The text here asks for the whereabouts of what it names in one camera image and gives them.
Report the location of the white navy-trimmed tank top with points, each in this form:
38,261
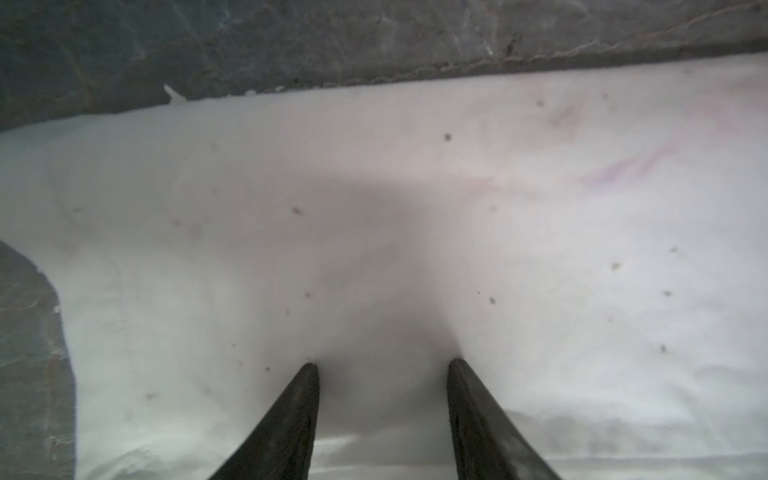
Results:
592,242

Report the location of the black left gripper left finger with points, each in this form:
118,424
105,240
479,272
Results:
281,445

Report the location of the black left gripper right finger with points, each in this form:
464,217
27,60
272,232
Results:
486,443

